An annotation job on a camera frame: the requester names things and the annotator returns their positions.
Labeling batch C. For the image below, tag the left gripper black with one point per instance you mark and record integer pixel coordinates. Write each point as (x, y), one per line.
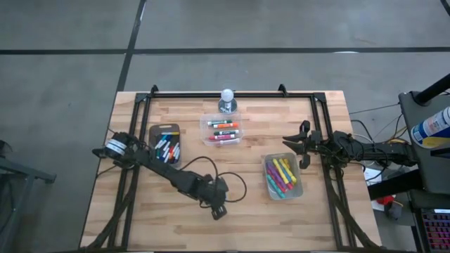
(212, 191)

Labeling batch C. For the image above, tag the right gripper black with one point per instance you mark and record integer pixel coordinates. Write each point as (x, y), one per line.
(311, 144)

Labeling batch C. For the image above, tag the yellow highlighter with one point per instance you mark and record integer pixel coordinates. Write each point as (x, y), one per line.
(287, 162)
(280, 171)
(289, 173)

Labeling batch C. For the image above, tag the blue highlighter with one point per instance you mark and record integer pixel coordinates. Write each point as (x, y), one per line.
(285, 176)

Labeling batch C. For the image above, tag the purple highlighter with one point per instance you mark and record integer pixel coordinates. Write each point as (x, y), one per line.
(276, 175)

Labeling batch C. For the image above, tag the red highlighter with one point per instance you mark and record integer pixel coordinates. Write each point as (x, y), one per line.
(289, 186)

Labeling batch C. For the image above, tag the pink highlighter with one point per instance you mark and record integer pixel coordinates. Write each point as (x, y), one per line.
(274, 182)

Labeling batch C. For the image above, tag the teal highlighter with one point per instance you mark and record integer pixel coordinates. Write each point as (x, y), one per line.
(276, 188)

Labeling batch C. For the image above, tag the magenta Expo marker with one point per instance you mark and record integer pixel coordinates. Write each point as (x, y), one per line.
(219, 137)

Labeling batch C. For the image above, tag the black capped white marker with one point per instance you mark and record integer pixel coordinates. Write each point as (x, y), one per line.
(165, 157)

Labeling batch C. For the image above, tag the black Expo marker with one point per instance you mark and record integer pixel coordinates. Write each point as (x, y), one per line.
(225, 133)

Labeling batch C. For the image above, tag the green capped white marker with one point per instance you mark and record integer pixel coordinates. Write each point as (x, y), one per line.
(159, 154)

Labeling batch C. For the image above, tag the yellow capped white marker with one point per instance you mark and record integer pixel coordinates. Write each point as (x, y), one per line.
(172, 133)

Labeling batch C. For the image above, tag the dark grey plastic bin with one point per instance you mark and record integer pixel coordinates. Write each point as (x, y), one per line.
(154, 131)

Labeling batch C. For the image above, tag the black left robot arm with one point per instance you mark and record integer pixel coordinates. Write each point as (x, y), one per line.
(158, 168)

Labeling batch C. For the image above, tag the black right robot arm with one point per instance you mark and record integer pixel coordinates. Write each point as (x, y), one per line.
(369, 149)

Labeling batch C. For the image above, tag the clear plastic bin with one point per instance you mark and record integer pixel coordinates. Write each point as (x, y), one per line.
(204, 135)

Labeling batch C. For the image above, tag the white light bulb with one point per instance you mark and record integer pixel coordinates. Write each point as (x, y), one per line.
(227, 95)

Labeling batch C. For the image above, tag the white paper sheet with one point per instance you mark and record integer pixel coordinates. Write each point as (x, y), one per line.
(372, 177)

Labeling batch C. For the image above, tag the red tool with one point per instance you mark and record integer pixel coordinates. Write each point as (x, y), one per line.
(386, 201)

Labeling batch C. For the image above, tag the blue white wipes canister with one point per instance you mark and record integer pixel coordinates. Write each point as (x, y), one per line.
(432, 128)

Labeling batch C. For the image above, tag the black side cart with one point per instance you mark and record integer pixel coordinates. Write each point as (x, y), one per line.
(432, 168)

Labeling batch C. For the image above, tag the black cart pole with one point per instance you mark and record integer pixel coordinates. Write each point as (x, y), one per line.
(432, 90)

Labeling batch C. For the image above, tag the backlit keyboard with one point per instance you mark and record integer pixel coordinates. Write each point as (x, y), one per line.
(436, 228)

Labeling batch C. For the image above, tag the grey metal stand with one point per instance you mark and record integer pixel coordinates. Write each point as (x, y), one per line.
(21, 172)

